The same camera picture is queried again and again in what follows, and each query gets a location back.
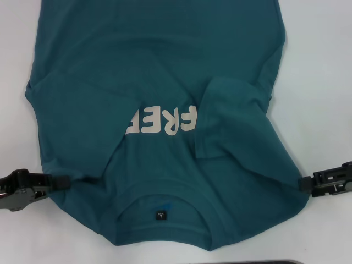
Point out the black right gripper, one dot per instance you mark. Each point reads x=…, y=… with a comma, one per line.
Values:
x=347, y=176

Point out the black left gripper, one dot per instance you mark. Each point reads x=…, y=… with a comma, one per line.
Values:
x=15, y=192

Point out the teal blue FREE print T-shirt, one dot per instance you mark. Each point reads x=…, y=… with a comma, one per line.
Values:
x=151, y=55

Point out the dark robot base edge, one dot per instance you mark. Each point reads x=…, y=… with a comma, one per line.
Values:
x=271, y=262

